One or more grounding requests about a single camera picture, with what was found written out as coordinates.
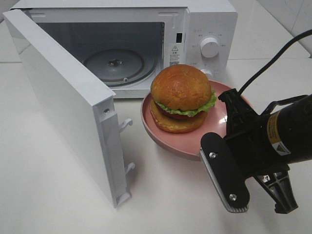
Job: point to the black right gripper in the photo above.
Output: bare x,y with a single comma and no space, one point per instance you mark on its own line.
247,138

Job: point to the pink round plate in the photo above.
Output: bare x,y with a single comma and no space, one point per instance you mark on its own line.
184,145

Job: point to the burger with lettuce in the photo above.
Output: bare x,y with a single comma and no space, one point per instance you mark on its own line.
182,97

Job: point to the white microwave door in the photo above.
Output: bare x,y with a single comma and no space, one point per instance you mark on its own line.
79,105

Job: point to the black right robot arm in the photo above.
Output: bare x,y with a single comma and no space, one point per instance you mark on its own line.
289,128

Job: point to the lower white microwave knob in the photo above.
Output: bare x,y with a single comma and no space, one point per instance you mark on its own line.
208,73

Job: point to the white microwave knob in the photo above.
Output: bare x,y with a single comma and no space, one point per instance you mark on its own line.
209,47
208,73

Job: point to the upper white microwave knob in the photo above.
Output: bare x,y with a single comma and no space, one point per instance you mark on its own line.
209,47

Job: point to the white microwave oven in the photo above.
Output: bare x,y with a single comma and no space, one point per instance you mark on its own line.
169,30

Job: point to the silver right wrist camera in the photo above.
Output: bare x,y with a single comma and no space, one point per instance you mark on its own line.
224,172

